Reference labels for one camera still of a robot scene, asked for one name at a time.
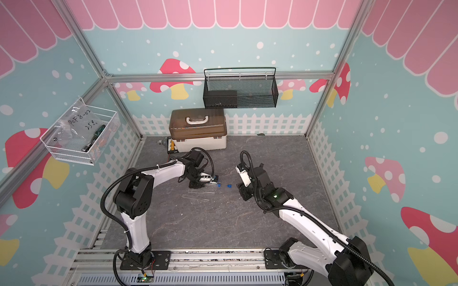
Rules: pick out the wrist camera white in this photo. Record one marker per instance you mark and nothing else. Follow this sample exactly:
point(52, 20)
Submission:
point(204, 174)
point(243, 173)

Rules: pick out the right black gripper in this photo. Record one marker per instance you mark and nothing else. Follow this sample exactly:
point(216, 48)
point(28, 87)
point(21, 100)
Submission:
point(242, 189)

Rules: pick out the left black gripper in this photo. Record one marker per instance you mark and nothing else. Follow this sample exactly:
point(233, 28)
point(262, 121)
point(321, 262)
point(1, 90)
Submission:
point(198, 185)

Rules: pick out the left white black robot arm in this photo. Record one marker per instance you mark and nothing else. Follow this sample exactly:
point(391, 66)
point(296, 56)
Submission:
point(127, 200)

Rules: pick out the white wire wall basket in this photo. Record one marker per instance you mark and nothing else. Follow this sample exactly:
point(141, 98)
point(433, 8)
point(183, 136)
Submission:
point(112, 121)

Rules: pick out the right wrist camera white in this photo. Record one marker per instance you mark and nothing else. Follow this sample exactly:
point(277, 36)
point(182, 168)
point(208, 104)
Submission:
point(243, 173)

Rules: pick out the black box in mesh basket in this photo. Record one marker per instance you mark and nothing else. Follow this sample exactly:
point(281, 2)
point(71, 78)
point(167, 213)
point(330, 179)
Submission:
point(220, 99)

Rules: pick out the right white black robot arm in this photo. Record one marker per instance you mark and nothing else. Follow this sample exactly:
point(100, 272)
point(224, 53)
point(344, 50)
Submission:
point(344, 261)

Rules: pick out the black mesh wall basket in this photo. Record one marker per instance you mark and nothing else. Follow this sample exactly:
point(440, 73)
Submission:
point(256, 86)

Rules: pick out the clear plastic labelled bag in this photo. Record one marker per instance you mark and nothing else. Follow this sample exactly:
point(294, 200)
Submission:
point(76, 127)

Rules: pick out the black yellow battery charger board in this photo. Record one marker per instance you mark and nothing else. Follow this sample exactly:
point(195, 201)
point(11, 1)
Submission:
point(171, 147)

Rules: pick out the brown lid storage toolbox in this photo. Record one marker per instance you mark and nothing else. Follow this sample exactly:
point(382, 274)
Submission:
point(198, 127)

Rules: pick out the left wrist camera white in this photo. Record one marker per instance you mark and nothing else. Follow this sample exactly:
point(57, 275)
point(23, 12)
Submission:
point(204, 174)

